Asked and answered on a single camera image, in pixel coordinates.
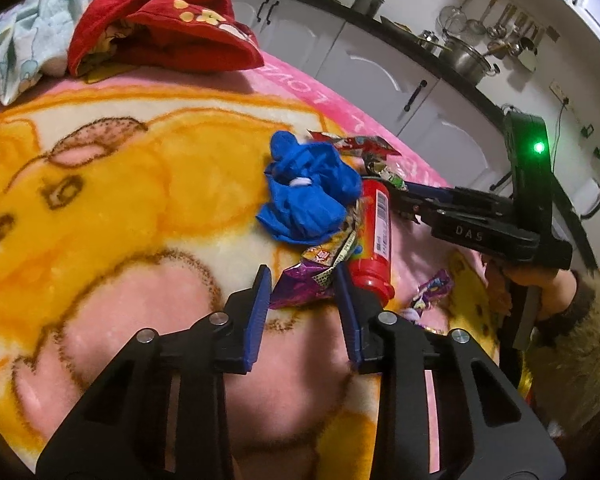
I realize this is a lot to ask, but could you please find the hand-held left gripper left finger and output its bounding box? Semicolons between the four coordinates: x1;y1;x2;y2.
35;264;273;480

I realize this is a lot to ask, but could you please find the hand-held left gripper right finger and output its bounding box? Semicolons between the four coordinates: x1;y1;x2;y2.
332;263;567;480

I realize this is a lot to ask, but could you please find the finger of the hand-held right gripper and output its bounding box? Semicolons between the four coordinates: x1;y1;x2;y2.
402;181;512;212
387;194;441;224

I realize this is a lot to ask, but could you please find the red tube container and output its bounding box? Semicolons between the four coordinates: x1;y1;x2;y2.
347;177;397;307

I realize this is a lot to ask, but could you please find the purple snack wrapper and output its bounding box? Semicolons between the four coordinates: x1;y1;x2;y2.
270;237;356;311

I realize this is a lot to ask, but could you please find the small purple candy wrapper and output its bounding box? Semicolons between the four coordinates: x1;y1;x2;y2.
412;269;453;313

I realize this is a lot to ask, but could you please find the gold red snack wrapper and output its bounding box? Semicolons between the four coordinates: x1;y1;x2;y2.
307;130;401;161

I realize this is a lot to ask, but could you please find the blue plastic bag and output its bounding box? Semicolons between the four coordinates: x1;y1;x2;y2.
256;131;363;246

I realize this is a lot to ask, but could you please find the person's right hand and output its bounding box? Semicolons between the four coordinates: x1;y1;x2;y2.
484;259;579;322

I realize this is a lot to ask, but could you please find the white electric kettle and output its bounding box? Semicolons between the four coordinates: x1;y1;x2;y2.
579;182;600;220

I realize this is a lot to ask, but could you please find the large steel pot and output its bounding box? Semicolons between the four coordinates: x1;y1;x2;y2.
442;35;502;86

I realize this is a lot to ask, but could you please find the row of hanging utensils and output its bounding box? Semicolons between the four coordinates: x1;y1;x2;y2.
437;0;561;73

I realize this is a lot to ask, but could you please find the small steel teapot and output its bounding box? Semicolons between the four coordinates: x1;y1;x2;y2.
417;30;443;53

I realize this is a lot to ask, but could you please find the pink printed blanket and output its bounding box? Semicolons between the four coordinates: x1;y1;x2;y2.
0;55;526;480

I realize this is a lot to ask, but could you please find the red embroidered garment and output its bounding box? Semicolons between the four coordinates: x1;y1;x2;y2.
67;0;265;78

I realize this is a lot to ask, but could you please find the light blue printed cloth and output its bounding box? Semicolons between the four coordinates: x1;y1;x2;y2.
0;0;131;107

